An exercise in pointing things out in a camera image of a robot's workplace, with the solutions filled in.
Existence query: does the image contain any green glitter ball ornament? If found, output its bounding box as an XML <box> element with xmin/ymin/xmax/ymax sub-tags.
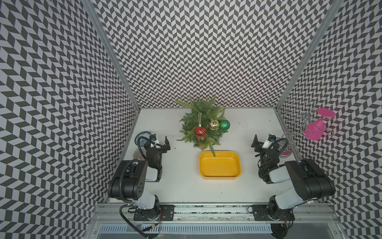
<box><xmin>219</xmin><ymin>119</ymin><xmax>230</xmax><ymax>131</ymax></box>

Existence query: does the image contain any red glitter ball ornament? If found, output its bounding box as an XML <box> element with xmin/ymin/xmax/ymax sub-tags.
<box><xmin>195</xmin><ymin>113</ymin><xmax>207</xmax><ymax>138</ymax></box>

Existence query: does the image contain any gold shiny ball ornament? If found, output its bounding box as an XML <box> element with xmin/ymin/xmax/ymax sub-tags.
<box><xmin>209</xmin><ymin>119</ymin><xmax>219</xmax><ymax>130</ymax></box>

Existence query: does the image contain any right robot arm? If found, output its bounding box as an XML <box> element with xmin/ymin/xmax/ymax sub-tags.
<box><xmin>251</xmin><ymin>134</ymin><xmax>335</xmax><ymax>222</ymax></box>

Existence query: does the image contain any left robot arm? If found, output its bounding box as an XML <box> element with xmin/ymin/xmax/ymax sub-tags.
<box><xmin>107</xmin><ymin>134</ymin><xmax>171</xmax><ymax>221</ymax></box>

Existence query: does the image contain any small green christmas tree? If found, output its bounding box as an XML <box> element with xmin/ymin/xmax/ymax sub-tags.
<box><xmin>175</xmin><ymin>97</ymin><xmax>229</xmax><ymax>154</ymax></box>

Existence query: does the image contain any blue patterned small dish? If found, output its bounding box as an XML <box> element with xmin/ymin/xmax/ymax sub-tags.
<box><xmin>134</xmin><ymin>131</ymin><xmax>151</xmax><ymax>147</ymax></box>

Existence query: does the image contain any pink patterned small dish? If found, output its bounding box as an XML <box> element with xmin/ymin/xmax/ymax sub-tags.
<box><xmin>133</xmin><ymin>148</ymin><xmax>146</xmax><ymax>160</ymax></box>

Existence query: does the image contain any yellow plastic tray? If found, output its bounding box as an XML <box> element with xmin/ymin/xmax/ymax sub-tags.
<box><xmin>199</xmin><ymin>151</ymin><xmax>242</xmax><ymax>180</ymax></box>

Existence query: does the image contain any pink plastic wine glass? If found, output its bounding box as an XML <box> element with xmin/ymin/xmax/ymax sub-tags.
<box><xmin>303</xmin><ymin>108</ymin><xmax>335</xmax><ymax>141</ymax></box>

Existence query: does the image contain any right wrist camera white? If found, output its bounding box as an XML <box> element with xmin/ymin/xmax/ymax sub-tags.
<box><xmin>262</xmin><ymin>134</ymin><xmax>277</xmax><ymax>149</ymax></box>

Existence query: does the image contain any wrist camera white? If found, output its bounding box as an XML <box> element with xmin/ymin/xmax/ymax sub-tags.
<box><xmin>149</xmin><ymin>134</ymin><xmax>160</xmax><ymax>148</ymax></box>
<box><xmin>262</xmin><ymin>134</ymin><xmax>277</xmax><ymax>149</ymax></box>

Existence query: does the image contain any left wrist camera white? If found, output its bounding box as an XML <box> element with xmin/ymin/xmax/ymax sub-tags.
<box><xmin>149</xmin><ymin>134</ymin><xmax>160</xmax><ymax>148</ymax></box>

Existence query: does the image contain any wire glass holder stand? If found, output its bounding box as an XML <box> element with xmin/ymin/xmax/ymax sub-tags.
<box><xmin>268</xmin><ymin>98</ymin><xmax>335</xmax><ymax>158</ymax></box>

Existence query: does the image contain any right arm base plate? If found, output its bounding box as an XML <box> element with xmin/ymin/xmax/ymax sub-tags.
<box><xmin>251</xmin><ymin>205</ymin><xmax>295</xmax><ymax>223</ymax></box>

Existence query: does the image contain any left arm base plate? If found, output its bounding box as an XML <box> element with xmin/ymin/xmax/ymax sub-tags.
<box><xmin>133</xmin><ymin>204</ymin><xmax>175</xmax><ymax>222</ymax></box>

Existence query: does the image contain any aluminium front rail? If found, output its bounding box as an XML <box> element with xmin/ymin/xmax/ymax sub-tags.
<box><xmin>90</xmin><ymin>203</ymin><xmax>340</xmax><ymax>224</ymax></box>

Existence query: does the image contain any white slotted cable duct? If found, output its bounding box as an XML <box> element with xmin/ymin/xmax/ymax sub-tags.
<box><xmin>99</xmin><ymin>224</ymin><xmax>272</xmax><ymax>235</ymax></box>

